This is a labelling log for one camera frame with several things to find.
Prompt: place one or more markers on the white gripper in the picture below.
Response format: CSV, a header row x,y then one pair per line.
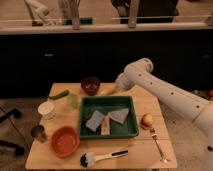
x,y
122,82

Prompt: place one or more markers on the yellow banana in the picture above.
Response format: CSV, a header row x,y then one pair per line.
x,y
109,92

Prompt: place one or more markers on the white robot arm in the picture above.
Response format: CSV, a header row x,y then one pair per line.
x,y
193,108

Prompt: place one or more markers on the dark purple bowl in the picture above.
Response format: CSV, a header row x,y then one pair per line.
x,y
90,85

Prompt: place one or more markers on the orange plastic bowl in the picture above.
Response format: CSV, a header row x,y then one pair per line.
x,y
65,141

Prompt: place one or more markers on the orange round fruit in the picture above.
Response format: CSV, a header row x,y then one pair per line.
x,y
146,121

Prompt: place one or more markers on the green plastic tray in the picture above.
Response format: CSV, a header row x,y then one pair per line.
x,y
106,104

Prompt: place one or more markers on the beige block in tray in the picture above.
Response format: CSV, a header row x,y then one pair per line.
x,y
105,126

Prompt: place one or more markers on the wooden table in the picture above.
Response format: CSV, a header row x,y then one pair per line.
x,y
143,153

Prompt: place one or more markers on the blue sponge left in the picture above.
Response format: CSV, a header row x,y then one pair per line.
x,y
95,121

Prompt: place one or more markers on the light green cup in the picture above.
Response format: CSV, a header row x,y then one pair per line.
x,y
73,100

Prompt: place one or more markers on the green cucumber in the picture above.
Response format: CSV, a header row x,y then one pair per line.
x,y
59,95

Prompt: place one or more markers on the silver metal cup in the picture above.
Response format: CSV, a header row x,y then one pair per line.
x,y
38,133

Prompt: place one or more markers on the white handled dish brush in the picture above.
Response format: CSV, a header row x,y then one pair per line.
x,y
89,159

